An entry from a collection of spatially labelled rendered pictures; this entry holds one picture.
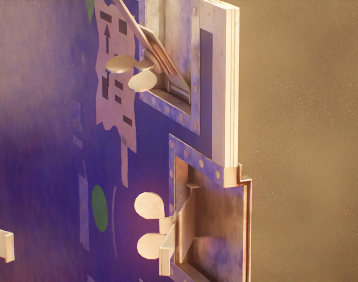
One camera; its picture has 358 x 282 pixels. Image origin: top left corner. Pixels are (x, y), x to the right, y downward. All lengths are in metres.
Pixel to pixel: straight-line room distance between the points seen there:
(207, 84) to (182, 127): 0.07
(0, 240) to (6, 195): 0.58
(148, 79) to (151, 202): 0.10
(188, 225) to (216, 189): 0.04
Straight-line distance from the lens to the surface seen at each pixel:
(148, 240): 1.09
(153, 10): 1.13
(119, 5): 1.06
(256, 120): 2.14
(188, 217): 1.08
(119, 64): 1.09
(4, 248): 1.05
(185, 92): 1.09
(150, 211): 1.07
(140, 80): 1.07
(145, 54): 1.08
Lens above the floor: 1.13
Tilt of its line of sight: 16 degrees down
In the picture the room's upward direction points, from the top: straight up
